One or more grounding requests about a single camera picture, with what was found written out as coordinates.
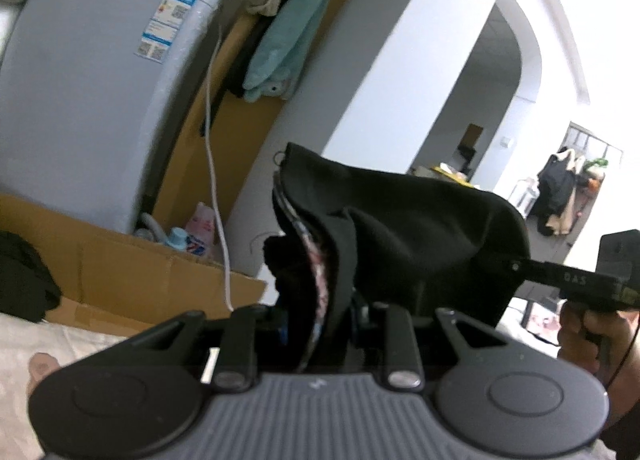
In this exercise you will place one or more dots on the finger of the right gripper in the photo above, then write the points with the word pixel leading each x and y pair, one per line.
pixel 561 276

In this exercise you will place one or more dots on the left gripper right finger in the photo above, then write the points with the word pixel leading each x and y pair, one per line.
pixel 406 352

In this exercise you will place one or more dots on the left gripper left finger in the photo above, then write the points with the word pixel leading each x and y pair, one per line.
pixel 186 340

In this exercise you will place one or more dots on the black hoodie floral lining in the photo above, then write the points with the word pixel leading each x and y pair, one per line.
pixel 351 236

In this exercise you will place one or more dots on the person right hand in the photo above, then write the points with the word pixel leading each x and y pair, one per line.
pixel 604 343

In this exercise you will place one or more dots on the flattened cardboard sheet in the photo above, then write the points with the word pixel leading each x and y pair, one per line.
pixel 113 283

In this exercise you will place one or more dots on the pink blue bottle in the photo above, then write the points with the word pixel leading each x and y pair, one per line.
pixel 197 237

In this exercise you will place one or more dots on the coats on rack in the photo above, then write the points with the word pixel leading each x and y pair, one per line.
pixel 567 184

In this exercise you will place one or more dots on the white patterned bed sheet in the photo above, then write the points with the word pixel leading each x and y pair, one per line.
pixel 29 352

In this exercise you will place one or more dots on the black fuzzy garment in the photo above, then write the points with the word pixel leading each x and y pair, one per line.
pixel 27 288

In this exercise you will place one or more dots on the grey appliance cabinet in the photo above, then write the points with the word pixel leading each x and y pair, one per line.
pixel 93 94

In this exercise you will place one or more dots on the teal hanging towel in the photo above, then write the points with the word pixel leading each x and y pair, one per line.
pixel 280 56

